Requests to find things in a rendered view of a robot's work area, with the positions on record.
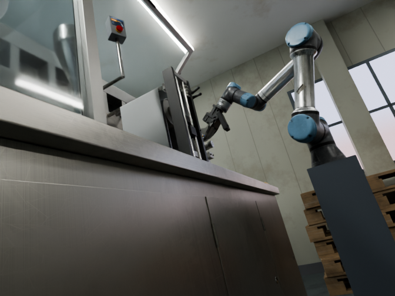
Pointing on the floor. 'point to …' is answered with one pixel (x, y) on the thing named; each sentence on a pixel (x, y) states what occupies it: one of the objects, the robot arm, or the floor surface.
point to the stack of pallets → (333, 272)
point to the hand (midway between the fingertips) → (206, 140)
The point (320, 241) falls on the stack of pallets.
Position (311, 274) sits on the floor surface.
